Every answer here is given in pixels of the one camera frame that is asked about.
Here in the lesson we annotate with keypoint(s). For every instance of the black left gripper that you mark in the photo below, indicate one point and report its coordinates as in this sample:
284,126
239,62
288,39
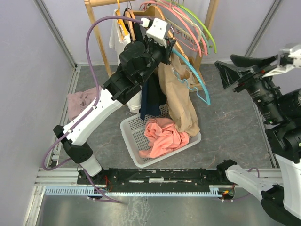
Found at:
166,50

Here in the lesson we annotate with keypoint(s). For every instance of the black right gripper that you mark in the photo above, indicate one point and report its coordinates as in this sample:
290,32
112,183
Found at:
260,67

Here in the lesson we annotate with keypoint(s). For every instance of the beige tan t shirt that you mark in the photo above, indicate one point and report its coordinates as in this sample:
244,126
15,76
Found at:
180,106

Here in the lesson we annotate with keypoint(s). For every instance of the turquoise plastic hanger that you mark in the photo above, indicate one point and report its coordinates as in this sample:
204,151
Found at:
193,80

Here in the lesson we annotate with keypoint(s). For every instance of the salmon pink t shirt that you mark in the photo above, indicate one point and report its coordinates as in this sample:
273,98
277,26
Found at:
163,138

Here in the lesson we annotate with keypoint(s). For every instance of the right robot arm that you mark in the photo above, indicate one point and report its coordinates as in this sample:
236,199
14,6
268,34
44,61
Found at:
283,113

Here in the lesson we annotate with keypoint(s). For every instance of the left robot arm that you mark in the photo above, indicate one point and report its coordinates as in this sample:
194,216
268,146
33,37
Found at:
138,61

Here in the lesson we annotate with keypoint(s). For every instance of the pink plastic hanger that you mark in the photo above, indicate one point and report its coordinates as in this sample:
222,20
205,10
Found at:
179,26

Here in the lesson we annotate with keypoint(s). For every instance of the white printed t shirt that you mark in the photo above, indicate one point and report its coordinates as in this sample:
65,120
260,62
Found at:
118,41

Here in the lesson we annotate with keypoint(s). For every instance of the lime green hanger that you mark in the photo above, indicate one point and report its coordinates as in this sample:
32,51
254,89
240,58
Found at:
199,46

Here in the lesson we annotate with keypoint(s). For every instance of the navy blue t shirt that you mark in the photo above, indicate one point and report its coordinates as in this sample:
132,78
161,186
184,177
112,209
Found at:
149,99

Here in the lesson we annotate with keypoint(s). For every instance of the orange plastic hanger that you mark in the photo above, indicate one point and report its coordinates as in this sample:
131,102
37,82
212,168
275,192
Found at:
120,22

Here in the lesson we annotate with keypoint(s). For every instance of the wooden clothes rack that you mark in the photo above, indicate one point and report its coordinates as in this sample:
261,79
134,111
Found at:
212,8

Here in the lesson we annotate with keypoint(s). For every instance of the white perforated plastic basket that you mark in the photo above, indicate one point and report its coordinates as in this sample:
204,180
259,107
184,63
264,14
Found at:
132,130

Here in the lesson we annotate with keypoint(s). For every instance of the mauve pink crumpled garment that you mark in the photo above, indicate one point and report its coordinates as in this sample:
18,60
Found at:
79,101

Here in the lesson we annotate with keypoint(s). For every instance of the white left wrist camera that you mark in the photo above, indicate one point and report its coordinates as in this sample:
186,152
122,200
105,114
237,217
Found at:
157,29

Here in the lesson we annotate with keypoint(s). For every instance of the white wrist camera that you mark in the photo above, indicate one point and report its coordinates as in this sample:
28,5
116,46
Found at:
157,29
288,58

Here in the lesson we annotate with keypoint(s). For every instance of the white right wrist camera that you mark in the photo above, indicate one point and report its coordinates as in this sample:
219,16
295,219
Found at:
288,58

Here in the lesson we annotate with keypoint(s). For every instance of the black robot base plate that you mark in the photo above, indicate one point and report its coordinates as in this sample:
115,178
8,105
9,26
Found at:
163,180

